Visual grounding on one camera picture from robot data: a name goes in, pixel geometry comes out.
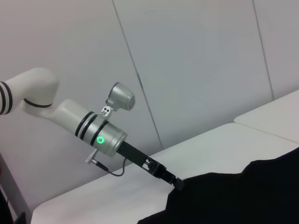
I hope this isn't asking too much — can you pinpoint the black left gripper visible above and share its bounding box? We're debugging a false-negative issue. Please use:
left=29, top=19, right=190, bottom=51
left=118, top=141, right=184, bottom=190

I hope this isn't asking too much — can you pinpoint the black shirt with white print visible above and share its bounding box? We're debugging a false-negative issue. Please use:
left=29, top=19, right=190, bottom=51
left=136, top=147, right=299, bottom=224

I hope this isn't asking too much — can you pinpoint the thin dark left arm cable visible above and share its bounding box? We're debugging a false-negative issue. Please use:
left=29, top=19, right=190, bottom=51
left=93, top=158, right=128, bottom=178

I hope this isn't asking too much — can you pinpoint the silver camera mount bracket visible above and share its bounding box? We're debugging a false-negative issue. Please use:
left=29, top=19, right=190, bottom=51
left=100, top=106, right=113, bottom=117

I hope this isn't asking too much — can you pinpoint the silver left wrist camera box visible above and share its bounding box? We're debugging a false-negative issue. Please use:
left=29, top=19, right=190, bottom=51
left=106, top=81, right=136, bottom=112

